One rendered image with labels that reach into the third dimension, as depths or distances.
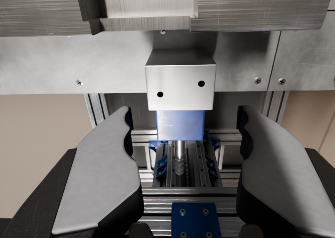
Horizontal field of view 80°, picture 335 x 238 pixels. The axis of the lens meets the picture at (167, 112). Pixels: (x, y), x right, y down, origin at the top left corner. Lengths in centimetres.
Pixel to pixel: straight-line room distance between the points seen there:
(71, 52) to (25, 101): 118
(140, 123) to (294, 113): 85
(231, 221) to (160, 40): 35
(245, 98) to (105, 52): 77
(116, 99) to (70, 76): 68
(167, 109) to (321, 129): 134
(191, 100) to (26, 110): 131
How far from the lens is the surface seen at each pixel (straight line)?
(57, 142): 146
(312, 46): 23
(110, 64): 21
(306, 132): 143
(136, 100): 89
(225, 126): 96
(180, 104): 15
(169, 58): 16
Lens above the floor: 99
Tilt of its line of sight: 60 degrees down
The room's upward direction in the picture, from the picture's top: 176 degrees counter-clockwise
